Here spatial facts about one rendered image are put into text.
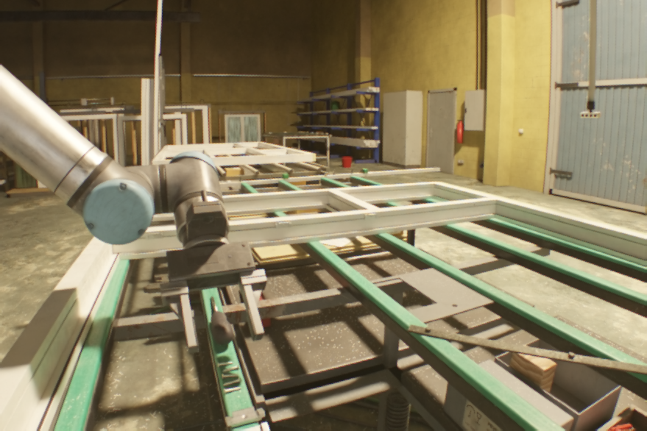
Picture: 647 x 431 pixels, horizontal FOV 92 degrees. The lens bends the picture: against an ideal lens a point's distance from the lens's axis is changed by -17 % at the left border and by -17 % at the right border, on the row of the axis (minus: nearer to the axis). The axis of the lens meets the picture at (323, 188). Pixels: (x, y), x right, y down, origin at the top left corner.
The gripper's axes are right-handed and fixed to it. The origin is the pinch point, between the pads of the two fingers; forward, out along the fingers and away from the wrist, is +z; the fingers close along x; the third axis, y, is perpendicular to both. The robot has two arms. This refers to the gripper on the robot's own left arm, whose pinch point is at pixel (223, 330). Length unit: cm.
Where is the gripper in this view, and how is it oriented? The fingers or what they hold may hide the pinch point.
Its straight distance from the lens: 55.7
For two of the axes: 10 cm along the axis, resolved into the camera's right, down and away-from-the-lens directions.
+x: -9.1, 0.7, -4.2
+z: 3.4, 7.2, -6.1
